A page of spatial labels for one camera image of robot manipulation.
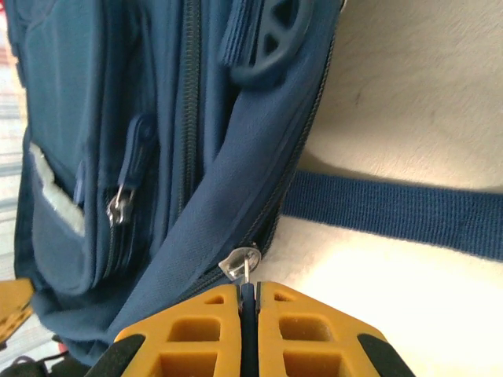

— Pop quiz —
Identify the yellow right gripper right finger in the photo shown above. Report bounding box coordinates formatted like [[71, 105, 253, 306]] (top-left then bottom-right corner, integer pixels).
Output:
[[256, 282, 418, 377]]

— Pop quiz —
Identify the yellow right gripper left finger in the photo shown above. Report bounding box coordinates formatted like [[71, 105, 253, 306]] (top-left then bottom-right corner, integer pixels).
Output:
[[84, 284, 244, 377]]

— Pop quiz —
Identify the navy blue backpack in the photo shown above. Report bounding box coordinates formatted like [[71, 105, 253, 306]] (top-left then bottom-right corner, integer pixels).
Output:
[[10, 0, 503, 377]]

